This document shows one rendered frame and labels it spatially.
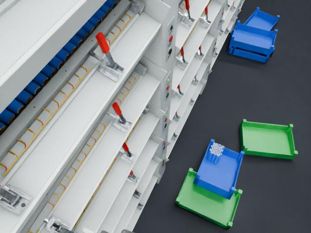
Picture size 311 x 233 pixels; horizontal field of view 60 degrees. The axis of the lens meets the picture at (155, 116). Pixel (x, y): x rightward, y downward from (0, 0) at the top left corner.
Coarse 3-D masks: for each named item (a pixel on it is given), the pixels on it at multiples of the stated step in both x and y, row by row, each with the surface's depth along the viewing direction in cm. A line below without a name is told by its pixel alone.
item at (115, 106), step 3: (114, 102) 61; (114, 105) 60; (117, 105) 61; (114, 108) 61; (117, 108) 61; (117, 111) 62; (120, 111) 63; (117, 114) 63; (120, 114) 63; (120, 117) 64; (123, 117) 65; (120, 120) 66; (123, 120) 65; (123, 123) 65
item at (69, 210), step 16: (144, 64) 74; (128, 80) 73; (144, 80) 75; (160, 80) 76; (144, 96) 73; (112, 112) 68; (128, 112) 69; (96, 128) 65; (112, 128) 66; (112, 144) 65; (80, 160) 61; (96, 160) 62; (112, 160) 63; (80, 176) 60; (96, 176) 61; (80, 192) 58; (48, 208) 55; (64, 208) 56; (80, 208) 57
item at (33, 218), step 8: (120, 88) 69; (104, 112) 65; (104, 128) 65; (88, 136) 61; (80, 152) 61; (88, 152) 62; (72, 160) 58; (64, 168) 57; (72, 168) 59; (64, 176) 58; (56, 184) 55; (48, 192) 54; (48, 200) 55; (40, 208) 53; (32, 216) 52; (32, 224) 53; (24, 232) 50
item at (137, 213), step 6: (156, 174) 140; (150, 180) 141; (156, 180) 142; (150, 186) 140; (144, 192) 138; (150, 192) 139; (144, 198) 136; (138, 204) 130; (144, 204) 135; (138, 210) 133; (132, 216) 131; (138, 216) 132; (132, 222) 130; (126, 228) 128; (132, 228) 129
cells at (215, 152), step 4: (212, 144) 159; (216, 144) 158; (220, 144) 158; (212, 148) 155; (216, 148) 156; (220, 148) 156; (208, 152) 156; (212, 152) 153; (216, 152) 153; (220, 152) 154; (208, 156) 156; (212, 156) 154; (216, 156) 152; (220, 156) 153; (212, 160) 155; (216, 160) 154
